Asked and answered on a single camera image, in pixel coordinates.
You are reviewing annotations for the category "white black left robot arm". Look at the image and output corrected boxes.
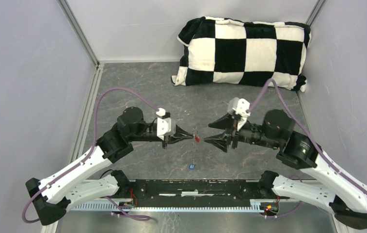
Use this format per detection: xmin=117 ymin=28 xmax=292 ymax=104
xmin=25 ymin=107 xmax=194 ymax=226

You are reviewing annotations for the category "aluminium frame rail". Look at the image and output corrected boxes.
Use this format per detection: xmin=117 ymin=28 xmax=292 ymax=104
xmin=50 ymin=179 xmax=342 ymax=202

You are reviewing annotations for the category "silver metal key holder plate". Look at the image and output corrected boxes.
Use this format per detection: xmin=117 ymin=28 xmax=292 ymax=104
xmin=191 ymin=127 xmax=199 ymax=164

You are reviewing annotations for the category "black white checkered pillow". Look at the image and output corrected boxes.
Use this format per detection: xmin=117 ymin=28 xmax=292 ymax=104
xmin=171 ymin=17 xmax=311 ymax=92

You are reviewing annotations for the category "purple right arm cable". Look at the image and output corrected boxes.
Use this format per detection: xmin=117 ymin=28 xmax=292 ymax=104
xmin=247 ymin=79 xmax=367 ymax=222

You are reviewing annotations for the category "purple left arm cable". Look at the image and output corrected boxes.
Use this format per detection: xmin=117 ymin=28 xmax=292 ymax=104
xmin=21 ymin=87 xmax=165 ymax=224

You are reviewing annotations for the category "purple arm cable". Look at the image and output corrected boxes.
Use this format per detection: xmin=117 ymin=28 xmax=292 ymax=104
xmin=247 ymin=79 xmax=367 ymax=222
xmin=21 ymin=87 xmax=165 ymax=224

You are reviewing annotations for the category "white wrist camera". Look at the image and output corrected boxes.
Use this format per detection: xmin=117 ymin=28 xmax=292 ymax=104
xmin=227 ymin=97 xmax=250 ymax=131
xmin=156 ymin=108 xmax=174 ymax=140

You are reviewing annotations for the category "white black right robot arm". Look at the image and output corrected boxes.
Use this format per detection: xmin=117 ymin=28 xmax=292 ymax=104
xmin=205 ymin=109 xmax=367 ymax=230

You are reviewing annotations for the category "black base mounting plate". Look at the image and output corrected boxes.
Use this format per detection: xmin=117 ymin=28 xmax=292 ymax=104
xmin=112 ymin=179 xmax=277 ymax=207

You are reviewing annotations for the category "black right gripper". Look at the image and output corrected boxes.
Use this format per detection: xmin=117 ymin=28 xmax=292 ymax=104
xmin=202 ymin=111 xmax=279 ymax=152

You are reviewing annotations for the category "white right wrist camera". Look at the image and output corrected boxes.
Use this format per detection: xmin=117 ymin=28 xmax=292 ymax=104
xmin=227 ymin=97 xmax=250 ymax=131

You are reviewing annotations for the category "white toothed cable duct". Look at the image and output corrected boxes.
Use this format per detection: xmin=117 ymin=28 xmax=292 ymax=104
xmin=71 ymin=200 xmax=264 ymax=213

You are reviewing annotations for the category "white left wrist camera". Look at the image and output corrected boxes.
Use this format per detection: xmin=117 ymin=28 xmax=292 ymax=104
xmin=156 ymin=108 xmax=174 ymax=140

